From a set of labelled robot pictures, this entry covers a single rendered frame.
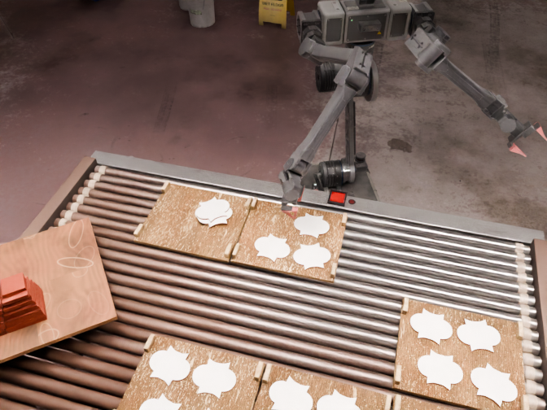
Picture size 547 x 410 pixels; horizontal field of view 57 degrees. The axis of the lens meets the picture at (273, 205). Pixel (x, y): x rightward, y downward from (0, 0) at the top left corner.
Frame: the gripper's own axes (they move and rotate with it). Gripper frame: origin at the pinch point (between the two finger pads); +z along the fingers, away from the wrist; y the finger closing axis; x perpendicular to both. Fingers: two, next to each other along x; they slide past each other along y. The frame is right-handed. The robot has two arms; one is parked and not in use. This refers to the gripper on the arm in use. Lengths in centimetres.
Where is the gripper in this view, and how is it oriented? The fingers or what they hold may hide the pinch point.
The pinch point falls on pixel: (295, 208)
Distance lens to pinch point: 207.6
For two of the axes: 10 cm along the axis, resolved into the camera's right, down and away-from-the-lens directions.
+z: 2.4, 6.8, 7.0
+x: -9.4, -0.3, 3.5
